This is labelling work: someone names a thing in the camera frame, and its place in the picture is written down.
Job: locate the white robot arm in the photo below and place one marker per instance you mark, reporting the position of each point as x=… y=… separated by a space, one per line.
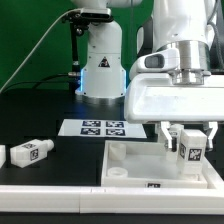
x=191 y=26

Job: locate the black camera on stand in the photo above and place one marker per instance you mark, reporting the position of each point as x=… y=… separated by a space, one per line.
x=88 y=15

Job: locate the black camera stand pole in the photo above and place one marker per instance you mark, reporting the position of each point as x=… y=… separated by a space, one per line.
x=76 y=70

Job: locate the paper sheet with markers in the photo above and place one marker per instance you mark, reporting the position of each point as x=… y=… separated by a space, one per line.
x=101 y=128

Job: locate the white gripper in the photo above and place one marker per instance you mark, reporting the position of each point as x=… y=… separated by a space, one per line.
x=152 y=97

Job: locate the white square table top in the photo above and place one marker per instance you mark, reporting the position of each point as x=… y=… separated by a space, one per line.
x=143 y=165

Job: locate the white block left edge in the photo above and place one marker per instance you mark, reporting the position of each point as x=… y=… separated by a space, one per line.
x=2 y=155

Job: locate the white L-shaped fence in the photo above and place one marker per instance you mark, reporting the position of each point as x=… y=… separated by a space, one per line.
x=116 y=200

